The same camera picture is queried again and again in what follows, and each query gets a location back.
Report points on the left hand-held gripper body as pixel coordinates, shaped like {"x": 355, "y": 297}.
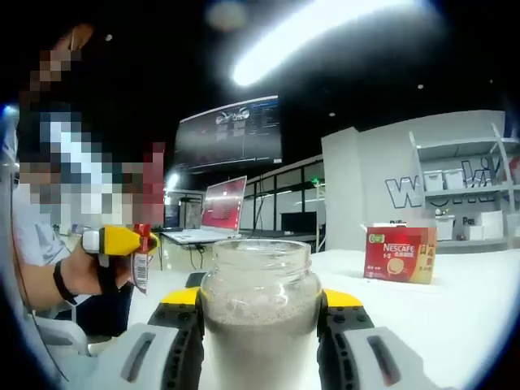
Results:
{"x": 91, "y": 243}

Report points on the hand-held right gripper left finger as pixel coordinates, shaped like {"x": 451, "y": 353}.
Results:
{"x": 162, "y": 357}

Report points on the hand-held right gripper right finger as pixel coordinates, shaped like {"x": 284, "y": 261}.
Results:
{"x": 365, "y": 357}

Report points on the red coffee pouch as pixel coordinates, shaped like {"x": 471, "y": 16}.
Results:
{"x": 140, "y": 272}

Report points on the glass jar cup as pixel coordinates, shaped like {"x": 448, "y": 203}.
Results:
{"x": 260, "y": 325}

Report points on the red coffee carton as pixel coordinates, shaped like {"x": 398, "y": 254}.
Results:
{"x": 398, "y": 256}

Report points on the person's left hand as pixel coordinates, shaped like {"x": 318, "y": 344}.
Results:
{"x": 83, "y": 276}

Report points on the black wristband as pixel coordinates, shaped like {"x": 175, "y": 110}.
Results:
{"x": 64, "y": 282}

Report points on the black-legged laptop desk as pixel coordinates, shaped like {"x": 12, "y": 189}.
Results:
{"x": 183, "y": 243}

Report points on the black computer mouse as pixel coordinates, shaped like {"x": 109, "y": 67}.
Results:
{"x": 194, "y": 281}

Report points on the white chair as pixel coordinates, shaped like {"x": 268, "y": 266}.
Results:
{"x": 61, "y": 333}

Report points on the white laptop red screen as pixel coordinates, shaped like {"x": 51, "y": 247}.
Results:
{"x": 223, "y": 203}

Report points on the small black monitor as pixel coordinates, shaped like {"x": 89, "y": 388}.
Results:
{"x": 298, "y": 222}

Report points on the group of white storage bins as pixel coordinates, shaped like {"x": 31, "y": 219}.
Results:
{"x": 451, "y": 178}

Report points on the grey metal storage shelf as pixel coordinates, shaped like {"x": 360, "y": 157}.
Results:
{"x": 459, "y": 146}

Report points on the long ceiling light strip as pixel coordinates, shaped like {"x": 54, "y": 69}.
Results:
{"x": 325, "y": 40}

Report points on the large wall monitor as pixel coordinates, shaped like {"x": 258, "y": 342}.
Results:
{"x": 229, "y": 136}

